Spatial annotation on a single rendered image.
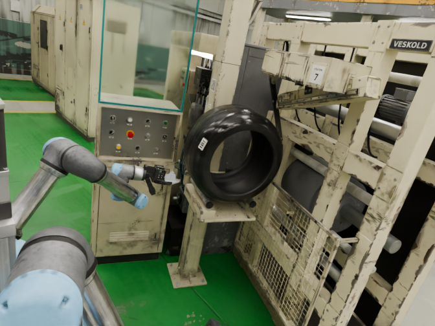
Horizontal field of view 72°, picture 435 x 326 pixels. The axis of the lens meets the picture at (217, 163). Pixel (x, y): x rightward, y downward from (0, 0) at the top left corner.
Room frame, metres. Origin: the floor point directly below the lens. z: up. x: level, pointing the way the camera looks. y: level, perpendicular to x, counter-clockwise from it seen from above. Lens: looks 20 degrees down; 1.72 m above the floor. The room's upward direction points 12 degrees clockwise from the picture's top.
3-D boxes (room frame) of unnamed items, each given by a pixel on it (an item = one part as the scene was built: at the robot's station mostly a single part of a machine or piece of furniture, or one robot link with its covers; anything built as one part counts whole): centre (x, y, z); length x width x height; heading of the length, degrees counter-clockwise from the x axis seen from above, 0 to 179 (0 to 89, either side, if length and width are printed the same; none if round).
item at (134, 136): (2.12, 0.64, 0.63); 0.56 x 0.41 x 1.27; 115
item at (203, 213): (1.67, 0.07, 0.83); 0.36 x 0.09 x 0.06; 25
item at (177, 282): (1.96, 0.06, 0.02); 0.27 x 0.27 x 0.04; 25
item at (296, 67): (1.74, -0.38, 1.71); 0.61 x 0.25 x 0.15; 25
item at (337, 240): (1.66, -0.46, 0.65); 0.90 x 0.02 x 0.70; 25
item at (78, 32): (5.15, 2.40, 1.05); 1.61 x 0.73 x 2.10; 47
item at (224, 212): (1.73, -0.06, 0.80); 0.37 x 0.36 x 0.02; 115
